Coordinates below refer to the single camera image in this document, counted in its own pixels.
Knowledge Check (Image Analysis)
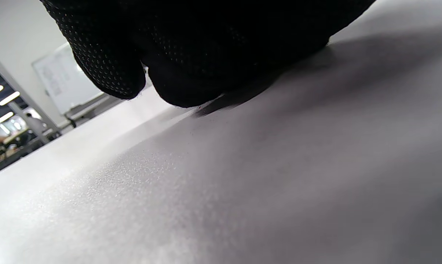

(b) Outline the person's left hand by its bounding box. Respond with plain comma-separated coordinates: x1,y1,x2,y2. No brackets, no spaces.
40,0,376,108

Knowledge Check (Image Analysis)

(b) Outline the white whiteboard on stand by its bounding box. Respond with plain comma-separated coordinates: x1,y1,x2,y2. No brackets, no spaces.
32,41,123,128

